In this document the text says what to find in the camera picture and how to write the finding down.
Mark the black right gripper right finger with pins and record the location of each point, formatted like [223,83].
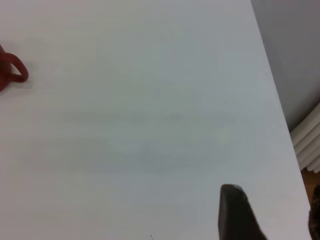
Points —
[315,220]

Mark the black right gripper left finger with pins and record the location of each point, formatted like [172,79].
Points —
[235,217]

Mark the red ceramic mug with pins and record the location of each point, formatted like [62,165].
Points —
[5,70]

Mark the white radiator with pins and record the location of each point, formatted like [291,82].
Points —
[308,142]

